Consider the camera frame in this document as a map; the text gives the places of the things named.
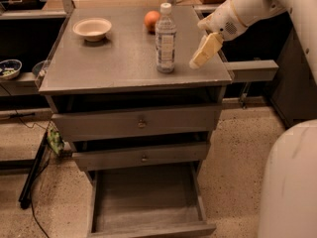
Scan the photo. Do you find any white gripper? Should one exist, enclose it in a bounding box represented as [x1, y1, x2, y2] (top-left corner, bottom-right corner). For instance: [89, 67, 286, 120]
[189, 0, 248, 69]

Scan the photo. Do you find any clear plastic water bottle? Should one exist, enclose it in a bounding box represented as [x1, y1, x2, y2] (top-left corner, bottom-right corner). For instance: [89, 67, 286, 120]
[156, 3, 176, 73]

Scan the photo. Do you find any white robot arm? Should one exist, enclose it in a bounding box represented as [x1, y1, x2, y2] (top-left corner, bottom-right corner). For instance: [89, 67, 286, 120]
[189, 0, 317, 238]

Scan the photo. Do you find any grey wooden drawer cabinet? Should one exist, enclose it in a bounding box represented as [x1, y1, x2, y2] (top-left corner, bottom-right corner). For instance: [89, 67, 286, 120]
[38, 5, 234, 183]

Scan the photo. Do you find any top grey drawer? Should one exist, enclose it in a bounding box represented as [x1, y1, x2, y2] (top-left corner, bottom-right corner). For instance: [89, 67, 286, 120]
[53, 104, 221, 142]

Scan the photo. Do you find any middle grey drawer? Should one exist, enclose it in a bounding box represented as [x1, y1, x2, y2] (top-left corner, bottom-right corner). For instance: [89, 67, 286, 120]
[73, 142, 210, 172]

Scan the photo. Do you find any bottom grey open drawer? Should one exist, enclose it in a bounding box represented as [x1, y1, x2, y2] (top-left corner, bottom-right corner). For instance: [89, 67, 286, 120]
[87, 163, 216, 238]

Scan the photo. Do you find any orange fruit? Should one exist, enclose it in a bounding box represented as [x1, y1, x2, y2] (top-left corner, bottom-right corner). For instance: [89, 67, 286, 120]
[144, 11, 160, 33]

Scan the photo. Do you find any white paper bowl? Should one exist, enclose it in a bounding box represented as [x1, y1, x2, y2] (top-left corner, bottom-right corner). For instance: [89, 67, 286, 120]
[72, 18, 112, 42]

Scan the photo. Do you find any green power strip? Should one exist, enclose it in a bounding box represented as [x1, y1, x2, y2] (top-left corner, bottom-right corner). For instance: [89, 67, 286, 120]
[47, 128, 64, 156]

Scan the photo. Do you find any blue patterned small bowl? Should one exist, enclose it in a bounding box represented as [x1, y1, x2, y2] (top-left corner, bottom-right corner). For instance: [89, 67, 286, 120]
[0, 59, 22, 80]

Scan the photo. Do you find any black metal floor bar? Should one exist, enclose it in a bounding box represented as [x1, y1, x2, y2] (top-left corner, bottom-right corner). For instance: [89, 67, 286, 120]
[19, 133, 48, 209]

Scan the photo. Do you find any grey side shelf rail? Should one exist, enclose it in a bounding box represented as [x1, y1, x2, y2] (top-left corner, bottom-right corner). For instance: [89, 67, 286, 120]
[225, 59, 278, 83]

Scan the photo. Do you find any black floor cable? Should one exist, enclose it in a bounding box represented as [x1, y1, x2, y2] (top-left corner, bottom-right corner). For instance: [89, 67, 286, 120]
[0, 82, 53, 238]

